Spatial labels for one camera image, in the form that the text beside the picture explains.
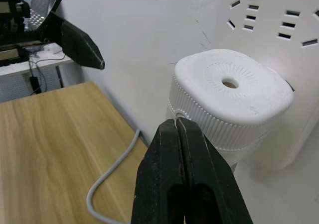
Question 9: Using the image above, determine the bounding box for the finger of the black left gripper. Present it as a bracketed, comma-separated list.
[60, 19, 106, 71]

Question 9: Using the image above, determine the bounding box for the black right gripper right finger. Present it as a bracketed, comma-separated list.
[175, 117, 254, 224]

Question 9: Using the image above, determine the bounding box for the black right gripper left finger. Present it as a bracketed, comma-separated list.
[131, 118, 185, 224]

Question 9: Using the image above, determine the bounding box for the white mosquito repellent heater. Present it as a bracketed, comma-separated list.
[167, 48, 295, 152]

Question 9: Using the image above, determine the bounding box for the white background shelf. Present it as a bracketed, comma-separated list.
[0, 41, 75, 77]

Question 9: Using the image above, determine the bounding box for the white power strip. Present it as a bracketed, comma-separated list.
[219, 0, 319, 171]

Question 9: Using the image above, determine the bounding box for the grey power cable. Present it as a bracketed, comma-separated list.
[86, 128, 142, 223]

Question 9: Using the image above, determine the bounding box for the black power adapter with cable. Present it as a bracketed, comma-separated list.
[27, 54, 66, 95]

